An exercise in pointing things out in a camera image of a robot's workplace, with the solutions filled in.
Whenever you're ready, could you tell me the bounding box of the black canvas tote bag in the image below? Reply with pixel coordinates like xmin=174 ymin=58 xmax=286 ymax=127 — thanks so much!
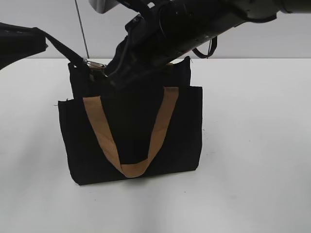
xmin=58 ymin=57 xmax=203 ymax=185

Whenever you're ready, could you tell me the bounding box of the metal zipper pull with ring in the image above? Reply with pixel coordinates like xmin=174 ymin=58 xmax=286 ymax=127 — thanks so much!
xmin=84 ymin=59 xmax=108 ymax=78

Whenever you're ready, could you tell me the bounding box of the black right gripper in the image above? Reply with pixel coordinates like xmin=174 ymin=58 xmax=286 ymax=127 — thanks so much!
xmin=104 ymin=14 xmax=192 ymax=91

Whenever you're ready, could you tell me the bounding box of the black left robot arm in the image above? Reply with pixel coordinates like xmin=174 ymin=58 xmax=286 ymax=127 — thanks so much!
xmin=0 ymin=23 xmax=48 ymax=69

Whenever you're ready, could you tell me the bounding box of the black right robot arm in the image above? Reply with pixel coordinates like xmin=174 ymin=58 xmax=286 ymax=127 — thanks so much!
xmin=103 ymin=0 xmax=311 ymax=89

